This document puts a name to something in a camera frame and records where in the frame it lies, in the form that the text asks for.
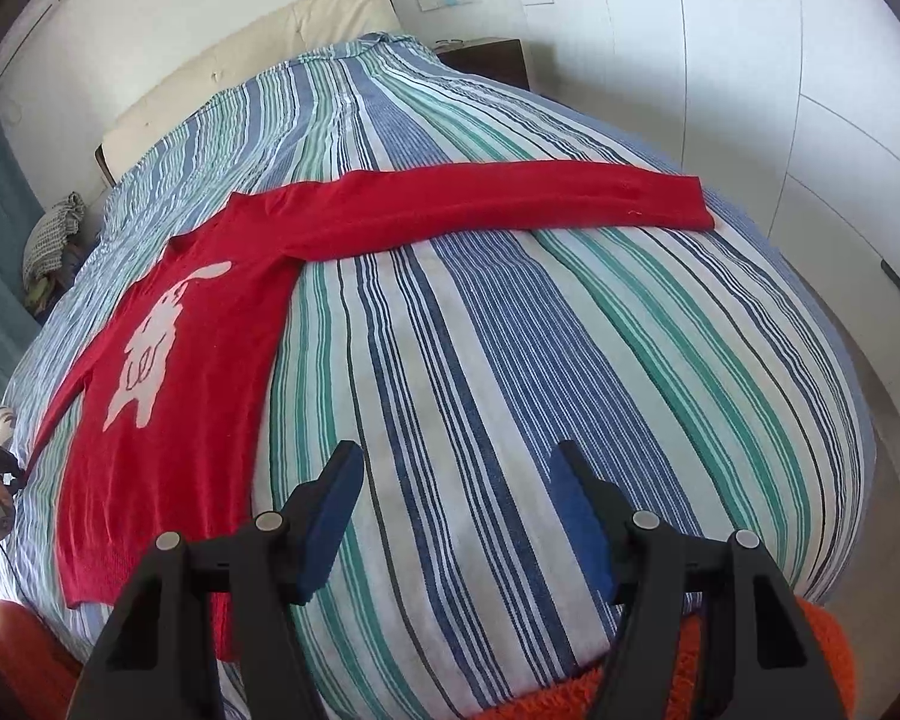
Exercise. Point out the pile of folded clothes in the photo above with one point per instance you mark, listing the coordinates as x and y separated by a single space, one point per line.
52 255

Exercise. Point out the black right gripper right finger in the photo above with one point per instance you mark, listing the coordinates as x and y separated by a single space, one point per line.
709 623

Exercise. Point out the cream padded headboard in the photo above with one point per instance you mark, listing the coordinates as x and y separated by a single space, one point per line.
283 34

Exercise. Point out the white wardrobe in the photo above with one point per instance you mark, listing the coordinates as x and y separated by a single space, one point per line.
790 108

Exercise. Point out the dark wooden nightstand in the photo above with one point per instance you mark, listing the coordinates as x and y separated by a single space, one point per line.
498 58

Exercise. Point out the red knit sweater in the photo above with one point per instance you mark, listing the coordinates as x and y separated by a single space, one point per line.
454 321

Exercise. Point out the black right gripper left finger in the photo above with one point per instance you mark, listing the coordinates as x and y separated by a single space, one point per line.
187 602

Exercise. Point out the striped blue green bedspread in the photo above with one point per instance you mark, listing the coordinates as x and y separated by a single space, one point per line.
775 406

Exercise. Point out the patterned cushion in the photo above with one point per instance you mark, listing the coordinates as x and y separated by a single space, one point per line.
8 421

